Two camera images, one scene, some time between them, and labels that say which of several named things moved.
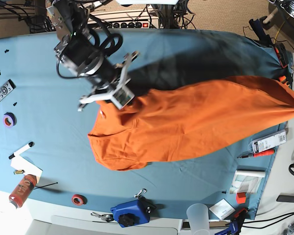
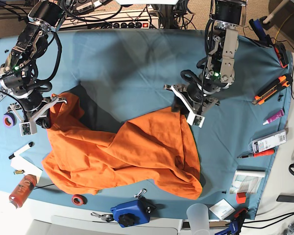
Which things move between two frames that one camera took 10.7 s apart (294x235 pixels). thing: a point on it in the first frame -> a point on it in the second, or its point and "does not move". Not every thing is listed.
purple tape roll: [9, 120] does not move
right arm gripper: [110, 83] -> [31, 111]
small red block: [241, 198] does not move
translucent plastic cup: [198, 216] does not move
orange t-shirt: [178, 121] -> [82, 159]
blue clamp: [234, 226] does not move
